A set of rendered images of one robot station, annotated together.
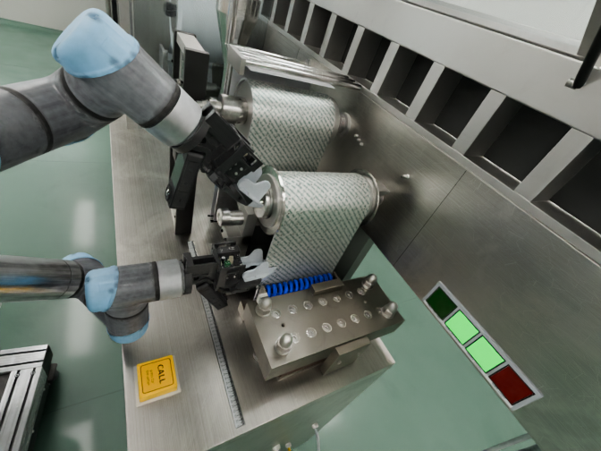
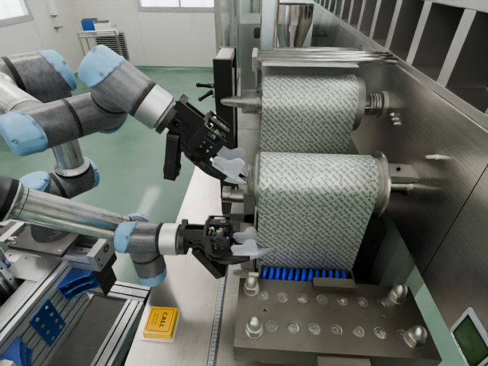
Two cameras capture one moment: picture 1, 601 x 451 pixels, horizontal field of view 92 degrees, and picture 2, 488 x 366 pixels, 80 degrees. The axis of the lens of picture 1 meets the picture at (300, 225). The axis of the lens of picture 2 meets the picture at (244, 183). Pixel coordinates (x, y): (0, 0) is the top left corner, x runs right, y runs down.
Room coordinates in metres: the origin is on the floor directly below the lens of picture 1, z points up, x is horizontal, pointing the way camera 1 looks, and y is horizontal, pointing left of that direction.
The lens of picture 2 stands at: (0.11, -0.26, 1.63)
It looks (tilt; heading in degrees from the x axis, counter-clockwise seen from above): 36 degrees down; 44
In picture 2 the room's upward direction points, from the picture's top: straight up
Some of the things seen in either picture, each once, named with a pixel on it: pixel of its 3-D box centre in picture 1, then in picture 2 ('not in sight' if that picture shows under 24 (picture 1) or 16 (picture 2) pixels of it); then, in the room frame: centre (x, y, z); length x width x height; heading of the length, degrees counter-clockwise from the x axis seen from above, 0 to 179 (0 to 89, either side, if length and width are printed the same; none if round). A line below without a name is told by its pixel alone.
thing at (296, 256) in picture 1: (307, 257); (307, 245); (0.54, -0.05, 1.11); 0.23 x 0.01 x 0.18; 131
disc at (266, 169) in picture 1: (267, 200); (258, 179); (0.51, 0.08, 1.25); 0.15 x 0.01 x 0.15; 41
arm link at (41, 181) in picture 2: not in sight; (38, 194); (0.18, 0.83, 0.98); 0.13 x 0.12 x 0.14; 2
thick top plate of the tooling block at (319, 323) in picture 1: (327, 318); (326, 321); (0.48, -0.16, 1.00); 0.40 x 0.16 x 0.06; 131
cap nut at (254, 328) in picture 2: (285, 341); (254, 324); (0.34, -0.06, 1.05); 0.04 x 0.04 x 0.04
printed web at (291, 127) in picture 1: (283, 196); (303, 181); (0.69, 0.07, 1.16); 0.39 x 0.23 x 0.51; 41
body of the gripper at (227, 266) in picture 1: (212, 269); (206, 238); (0.39, 0.13, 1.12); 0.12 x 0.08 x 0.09; 131
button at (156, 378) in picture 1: (156, 377); (160, 322); (0.24, 0.16, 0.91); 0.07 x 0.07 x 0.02; 41
